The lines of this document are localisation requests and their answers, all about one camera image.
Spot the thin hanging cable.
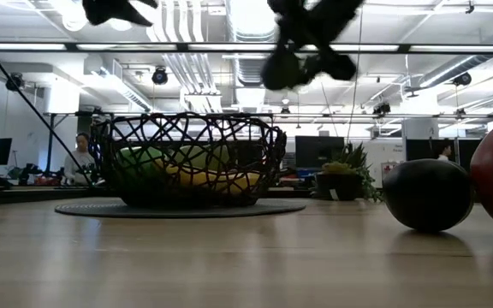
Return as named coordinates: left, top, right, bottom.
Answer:
left=347, top=0, right=364, bottom=142

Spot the round grey mat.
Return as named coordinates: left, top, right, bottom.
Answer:
left=54, top=197, right=308, bottom=220

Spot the black wire basket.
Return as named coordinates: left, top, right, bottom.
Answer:
left=90, top=111, right=288, bottom=210

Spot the light green pear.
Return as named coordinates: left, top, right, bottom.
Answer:
left=172, top=144, right=233, bottom=172

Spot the dark purple plum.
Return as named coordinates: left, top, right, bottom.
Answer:
left=382, top=158, right=475, bottom=234

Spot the person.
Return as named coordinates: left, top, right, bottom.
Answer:
left=62, top=132, right=98, bottom=187
left=437, top=143, right=454, bottom=163

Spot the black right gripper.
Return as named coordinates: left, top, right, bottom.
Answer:
left=261, top=0, right=365, bottom=92

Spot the yellow banana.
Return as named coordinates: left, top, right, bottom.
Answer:
left=154, top=157, right=261, bottom=193

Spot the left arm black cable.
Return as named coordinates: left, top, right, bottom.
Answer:
left=0, top=23, right=93, bottom=187

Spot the bright green apple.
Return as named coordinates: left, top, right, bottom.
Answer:
left=116, top=145, right=166, bottom=189

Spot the black computer monitor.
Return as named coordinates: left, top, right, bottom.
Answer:
left=294, top=135, right=345, bottom=169

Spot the potted succulent plant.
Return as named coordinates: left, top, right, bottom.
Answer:
left=313, top=141, right=384, bottom=203

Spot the shelf with red boxes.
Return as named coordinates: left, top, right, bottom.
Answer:
left=381, top=161, right=402, bottom=183

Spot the black office partition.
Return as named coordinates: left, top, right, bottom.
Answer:
left=405, top=138, right=484, bottom=172

